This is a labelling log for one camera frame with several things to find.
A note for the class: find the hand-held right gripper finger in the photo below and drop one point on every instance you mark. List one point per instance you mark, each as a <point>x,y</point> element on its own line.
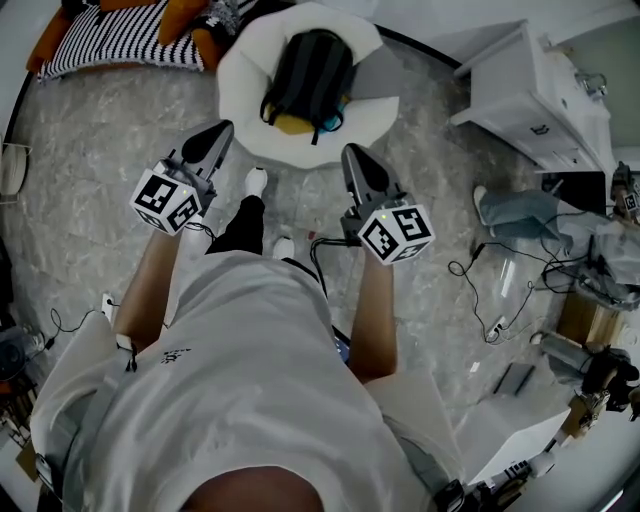
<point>395,189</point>
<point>347,180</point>

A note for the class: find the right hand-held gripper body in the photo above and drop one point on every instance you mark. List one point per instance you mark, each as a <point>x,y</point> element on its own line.
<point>395,235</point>

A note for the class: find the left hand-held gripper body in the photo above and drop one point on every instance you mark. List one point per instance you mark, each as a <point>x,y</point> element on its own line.
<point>165,202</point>

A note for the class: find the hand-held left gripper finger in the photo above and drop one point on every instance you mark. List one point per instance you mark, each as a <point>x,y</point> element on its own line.
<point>223,152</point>
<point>178,151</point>

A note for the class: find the white round beanbag chair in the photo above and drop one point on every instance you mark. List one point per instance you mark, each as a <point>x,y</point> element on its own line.
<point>250,65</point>

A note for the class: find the dark grey backpack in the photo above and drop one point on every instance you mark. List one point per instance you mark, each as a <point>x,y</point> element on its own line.
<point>310,70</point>

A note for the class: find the person's left forearm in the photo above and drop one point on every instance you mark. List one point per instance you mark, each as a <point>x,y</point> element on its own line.
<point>145,290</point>

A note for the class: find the person's right forearm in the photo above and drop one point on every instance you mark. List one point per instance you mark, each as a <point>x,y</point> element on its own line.
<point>372,320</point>

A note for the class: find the person's left white shoe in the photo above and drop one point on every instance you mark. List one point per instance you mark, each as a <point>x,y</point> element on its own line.
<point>256,181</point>

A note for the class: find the yellow round seat cushion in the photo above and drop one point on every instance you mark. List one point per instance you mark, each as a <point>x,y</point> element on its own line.
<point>290,122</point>

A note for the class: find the person's black trousers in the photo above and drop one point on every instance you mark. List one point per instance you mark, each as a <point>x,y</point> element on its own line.
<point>245,225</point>

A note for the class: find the orange couch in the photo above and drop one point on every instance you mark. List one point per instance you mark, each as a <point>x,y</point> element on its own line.
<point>207,47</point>

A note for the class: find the white socket strip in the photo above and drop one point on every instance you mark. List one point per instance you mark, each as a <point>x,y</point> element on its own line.
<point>107,305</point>

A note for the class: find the black waist device blue screen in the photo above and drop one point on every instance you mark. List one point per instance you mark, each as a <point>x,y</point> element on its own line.
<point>342,347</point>

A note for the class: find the long orange throw pillow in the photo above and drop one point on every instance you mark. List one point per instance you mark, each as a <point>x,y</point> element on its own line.
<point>182,17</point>

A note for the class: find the black white patterned fringe pillow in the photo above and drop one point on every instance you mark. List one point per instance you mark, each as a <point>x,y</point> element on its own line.
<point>222,17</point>

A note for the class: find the white power strip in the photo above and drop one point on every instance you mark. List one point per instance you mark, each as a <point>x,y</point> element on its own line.
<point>495,331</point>

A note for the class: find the white sink cabinet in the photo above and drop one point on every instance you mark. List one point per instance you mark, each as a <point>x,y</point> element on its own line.
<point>515,90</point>

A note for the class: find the square orange back cushion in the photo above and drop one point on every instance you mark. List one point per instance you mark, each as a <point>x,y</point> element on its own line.
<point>125,4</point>

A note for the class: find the dark grey flat panel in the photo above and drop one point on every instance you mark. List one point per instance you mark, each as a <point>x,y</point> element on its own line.
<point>515,378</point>

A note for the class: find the brown cardboard box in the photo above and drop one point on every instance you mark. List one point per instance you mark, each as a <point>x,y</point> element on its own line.
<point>590,320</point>

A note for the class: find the dark grey round device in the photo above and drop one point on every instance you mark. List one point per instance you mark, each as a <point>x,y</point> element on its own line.
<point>10,355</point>

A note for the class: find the chrome faucet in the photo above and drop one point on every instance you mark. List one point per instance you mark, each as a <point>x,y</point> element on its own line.
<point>592,83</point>

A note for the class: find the white table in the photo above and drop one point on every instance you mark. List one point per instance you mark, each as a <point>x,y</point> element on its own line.
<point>510,430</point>

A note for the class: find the person's face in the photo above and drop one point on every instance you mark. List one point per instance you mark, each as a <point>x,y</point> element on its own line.
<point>250,492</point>

